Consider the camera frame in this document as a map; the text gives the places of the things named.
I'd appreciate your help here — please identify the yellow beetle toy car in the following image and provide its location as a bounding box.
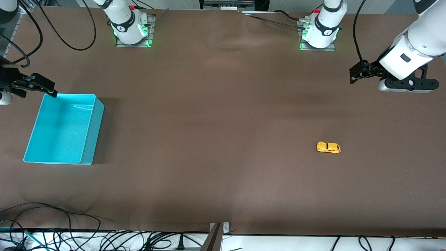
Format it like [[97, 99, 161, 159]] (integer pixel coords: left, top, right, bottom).
[[316, 141, 341, 154]]

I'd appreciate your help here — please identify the turquoise plastic bin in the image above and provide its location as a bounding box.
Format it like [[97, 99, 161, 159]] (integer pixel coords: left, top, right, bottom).
[[23, 93, 105, 165]]

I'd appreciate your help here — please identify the brown table cover mat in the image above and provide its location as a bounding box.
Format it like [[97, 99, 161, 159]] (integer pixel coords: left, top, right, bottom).
[[0, 6, 446, 237]]

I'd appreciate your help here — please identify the grey power strip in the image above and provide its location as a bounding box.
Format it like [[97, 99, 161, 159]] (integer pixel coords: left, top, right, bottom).
[[204, 0, 255, 11]]

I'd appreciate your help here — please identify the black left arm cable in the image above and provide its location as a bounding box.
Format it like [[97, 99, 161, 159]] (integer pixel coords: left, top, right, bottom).
[[353, 0, 370, 70]]

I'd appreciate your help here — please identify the grey aluminium frame rail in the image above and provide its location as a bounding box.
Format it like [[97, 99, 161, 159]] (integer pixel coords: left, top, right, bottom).
[[5, 5, 28, 63]]

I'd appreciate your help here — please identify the long black looping cable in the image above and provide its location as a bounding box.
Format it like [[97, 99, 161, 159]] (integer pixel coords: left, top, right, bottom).
[[33, 0, 97, 51]]

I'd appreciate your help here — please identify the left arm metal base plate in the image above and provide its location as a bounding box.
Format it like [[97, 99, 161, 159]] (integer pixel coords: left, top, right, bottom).
[[299, 19, 337, 52]]

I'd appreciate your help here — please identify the black base power cable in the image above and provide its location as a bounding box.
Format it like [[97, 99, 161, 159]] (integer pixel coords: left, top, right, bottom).
[[274, 9, 307, 22]]

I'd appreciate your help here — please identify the grey braided cable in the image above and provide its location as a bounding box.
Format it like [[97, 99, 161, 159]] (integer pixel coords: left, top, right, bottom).
[[244, 13, 305, 30]]

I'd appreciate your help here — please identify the black cable looped over mat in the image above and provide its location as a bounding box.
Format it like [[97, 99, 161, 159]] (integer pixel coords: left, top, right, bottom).
[[0, 202, 101, 241]]

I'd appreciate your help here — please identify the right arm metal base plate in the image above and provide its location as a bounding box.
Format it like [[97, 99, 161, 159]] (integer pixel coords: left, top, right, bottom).
[[116, 15, 155, 48]]

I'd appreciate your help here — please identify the thin grey cable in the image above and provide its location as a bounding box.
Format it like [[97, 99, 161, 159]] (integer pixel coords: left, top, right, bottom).
[[153, 8, 170, 24]]

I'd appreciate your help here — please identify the teal cable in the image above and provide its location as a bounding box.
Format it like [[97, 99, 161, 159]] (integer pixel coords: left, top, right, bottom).
[[0, 227, 44, 251]]

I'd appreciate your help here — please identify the grey metal camera post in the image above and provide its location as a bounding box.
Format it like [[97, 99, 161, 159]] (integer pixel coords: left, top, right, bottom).
[[200, 222, 230, 251]]

